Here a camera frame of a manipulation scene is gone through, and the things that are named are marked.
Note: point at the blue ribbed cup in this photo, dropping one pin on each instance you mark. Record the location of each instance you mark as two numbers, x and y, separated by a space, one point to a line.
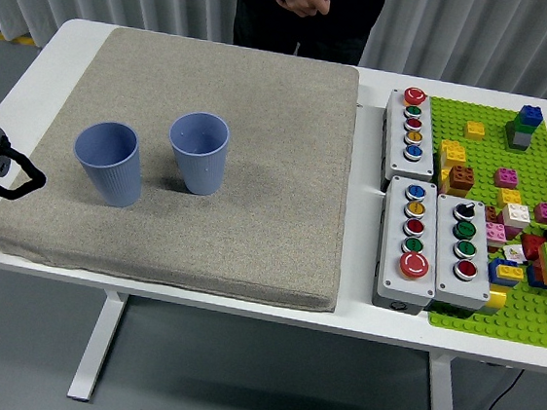
201 168
110 178

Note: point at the person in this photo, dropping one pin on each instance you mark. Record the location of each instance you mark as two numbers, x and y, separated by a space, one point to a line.
352 17

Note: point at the white pleated curtain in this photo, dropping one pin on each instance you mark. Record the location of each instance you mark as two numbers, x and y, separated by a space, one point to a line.
468 29

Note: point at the grey-brown mat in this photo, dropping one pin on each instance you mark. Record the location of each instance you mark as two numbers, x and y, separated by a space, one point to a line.
258 164

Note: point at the small grey five-button box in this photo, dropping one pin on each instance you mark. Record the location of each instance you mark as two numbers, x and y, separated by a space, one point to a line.
412 168

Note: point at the green studded baseplate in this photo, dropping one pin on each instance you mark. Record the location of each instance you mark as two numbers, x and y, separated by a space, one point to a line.
484 154

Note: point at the blue toy brick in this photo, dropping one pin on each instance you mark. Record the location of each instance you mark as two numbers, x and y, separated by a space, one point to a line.
491 272
530 117
532 278

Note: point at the grey toy brick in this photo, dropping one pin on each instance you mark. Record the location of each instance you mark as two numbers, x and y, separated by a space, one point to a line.
520 141

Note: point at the small brown toy brick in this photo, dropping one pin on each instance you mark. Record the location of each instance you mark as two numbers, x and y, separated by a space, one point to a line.
490 214

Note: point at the large grey five-button box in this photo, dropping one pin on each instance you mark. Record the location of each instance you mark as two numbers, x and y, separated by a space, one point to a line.
390 276

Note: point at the light pink toy brick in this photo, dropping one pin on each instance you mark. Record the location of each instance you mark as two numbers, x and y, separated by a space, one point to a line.
495 234

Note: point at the white toy brick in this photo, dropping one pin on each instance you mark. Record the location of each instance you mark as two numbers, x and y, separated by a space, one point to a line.
517 216

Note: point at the white table leg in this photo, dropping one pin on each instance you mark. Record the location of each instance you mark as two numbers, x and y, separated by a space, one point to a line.
97 343
443 404

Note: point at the grey four-button selector box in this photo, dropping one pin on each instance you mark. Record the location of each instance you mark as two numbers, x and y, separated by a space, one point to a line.
446 282

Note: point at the white printed toy tile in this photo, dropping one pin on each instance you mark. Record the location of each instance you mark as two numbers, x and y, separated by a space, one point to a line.
513 253

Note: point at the red toy brick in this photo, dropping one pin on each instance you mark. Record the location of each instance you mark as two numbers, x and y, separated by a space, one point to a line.
531 247

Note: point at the yellow round toy brick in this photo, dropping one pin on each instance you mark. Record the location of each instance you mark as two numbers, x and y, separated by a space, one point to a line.
496 300

